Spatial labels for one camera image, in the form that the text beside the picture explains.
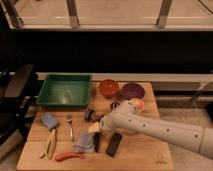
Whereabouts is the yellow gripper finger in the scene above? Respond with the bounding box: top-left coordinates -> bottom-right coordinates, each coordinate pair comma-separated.
88,122 -> 100,133

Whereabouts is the black handled dish brush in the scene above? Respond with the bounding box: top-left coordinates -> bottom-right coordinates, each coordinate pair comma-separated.
84,110 -> 102,151

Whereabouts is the light blue cloth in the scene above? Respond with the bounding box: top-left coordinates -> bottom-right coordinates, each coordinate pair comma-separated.
73,132 -> 95,153

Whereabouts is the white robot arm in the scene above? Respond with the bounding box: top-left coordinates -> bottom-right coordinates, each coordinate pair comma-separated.
88,100 -> 213,160

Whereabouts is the red bowl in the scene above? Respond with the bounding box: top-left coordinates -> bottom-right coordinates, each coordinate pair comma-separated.
99,79 -> 120,98

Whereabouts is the small metal cup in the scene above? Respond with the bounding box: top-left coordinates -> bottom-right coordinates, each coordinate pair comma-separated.
110,101 -> 120,110

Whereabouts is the black rectangular block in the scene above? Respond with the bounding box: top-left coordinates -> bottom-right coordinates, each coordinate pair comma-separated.
105,132 -> 122,157

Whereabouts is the silver fork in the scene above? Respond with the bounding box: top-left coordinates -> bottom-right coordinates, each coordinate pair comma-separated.
67,114 -> 74,142

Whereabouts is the clear cup with orange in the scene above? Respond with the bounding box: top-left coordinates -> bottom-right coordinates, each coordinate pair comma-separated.
131,98 -> 145,113

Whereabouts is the wooden cutting board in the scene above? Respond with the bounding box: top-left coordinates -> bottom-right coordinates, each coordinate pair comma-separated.
17,82 -> 174,171

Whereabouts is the orange carrot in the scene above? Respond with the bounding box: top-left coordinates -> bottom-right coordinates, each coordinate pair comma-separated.
55,152 -> 84,162

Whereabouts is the blue sponge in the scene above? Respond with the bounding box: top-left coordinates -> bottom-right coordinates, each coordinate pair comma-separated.
41,113 -> 59,130

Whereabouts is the green plastic tray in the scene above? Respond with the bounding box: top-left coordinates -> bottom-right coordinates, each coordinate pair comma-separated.
37,74 -> 92,108

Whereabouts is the yellow peeler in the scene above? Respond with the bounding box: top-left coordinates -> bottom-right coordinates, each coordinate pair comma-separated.
40,129 -> 56,160

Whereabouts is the black chair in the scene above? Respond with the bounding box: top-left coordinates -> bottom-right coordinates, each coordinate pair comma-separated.
0,65 -> 38,146

